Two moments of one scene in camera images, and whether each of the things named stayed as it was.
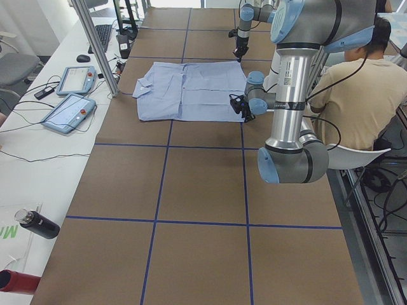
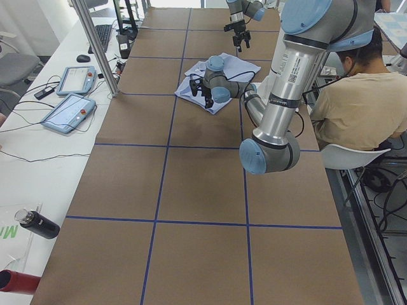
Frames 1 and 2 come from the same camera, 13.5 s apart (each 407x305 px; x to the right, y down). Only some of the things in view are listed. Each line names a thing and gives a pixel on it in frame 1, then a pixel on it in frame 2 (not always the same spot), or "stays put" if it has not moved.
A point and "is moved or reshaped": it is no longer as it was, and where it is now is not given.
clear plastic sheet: [20, 247] stays put
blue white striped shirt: [190, 91] is moved or reshaped
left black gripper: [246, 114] → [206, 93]
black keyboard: [103, 33] stays put
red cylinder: [14, 281] stays put
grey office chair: [15, 68] stays put
